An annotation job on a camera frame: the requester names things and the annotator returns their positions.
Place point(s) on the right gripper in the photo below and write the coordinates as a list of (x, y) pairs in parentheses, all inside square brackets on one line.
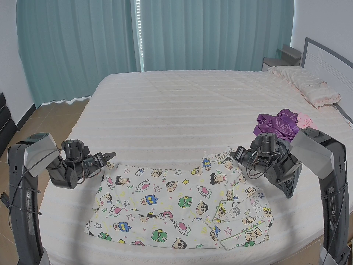
[(244, 156)]

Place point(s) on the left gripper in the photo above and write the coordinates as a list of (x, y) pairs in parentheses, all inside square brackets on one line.
[(93, 161)]

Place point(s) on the white printed pyjama top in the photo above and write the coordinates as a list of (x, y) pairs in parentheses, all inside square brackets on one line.
[(165, 203)]

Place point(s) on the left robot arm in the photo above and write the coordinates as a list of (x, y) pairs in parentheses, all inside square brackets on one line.
[(24, 189)]

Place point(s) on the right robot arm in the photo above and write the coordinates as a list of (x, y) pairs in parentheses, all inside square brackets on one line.
[(331, 189)]

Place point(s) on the bed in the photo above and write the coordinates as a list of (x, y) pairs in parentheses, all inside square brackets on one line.
[(179, 114)]

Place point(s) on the purple satin garment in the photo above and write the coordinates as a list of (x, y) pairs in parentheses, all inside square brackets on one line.
[(275, 124)]

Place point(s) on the dark grey garment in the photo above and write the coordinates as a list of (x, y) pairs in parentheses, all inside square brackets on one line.
[(291, 186)]

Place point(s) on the pink garment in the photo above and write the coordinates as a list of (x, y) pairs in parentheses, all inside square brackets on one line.
[(304, 121)]

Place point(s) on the pink striped pillow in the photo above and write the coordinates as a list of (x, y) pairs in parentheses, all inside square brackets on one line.
[(306, 84)]

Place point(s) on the grey bedside table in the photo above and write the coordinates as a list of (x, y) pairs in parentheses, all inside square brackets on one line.
[(281, 56)]

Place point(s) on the black chest of drawers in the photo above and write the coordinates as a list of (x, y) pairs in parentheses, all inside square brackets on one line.
[(7, 120)]

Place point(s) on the black power adapter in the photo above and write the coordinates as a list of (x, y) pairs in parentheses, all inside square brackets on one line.
[(3, 199)]

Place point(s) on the blue-green curtain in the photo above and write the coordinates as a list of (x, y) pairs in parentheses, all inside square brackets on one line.
[(215, 23), (77, 37)]

